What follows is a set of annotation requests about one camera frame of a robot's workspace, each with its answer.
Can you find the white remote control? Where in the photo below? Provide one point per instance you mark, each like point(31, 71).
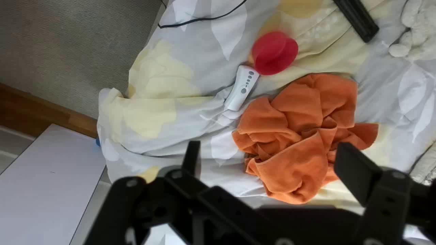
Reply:
point(241, 89)

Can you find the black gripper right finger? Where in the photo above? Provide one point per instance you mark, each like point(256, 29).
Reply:
point(386, 199)

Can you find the grey yellow floral duvet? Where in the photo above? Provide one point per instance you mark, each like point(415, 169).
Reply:
point(192, 68)

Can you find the black remote control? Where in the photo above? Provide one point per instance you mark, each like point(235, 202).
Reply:
point(359, 18)

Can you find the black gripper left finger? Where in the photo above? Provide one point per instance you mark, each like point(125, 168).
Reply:
point(137, 209)

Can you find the white cabinet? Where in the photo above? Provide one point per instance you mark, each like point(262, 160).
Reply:
point(46, 191)

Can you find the white plush toy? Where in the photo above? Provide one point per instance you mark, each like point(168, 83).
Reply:
point(416, 28)

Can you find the red plastic bowl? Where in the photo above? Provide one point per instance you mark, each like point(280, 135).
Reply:
point(275, 52)

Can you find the orange crumpled cloth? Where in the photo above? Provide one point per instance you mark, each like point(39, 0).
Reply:
point(301, 136)

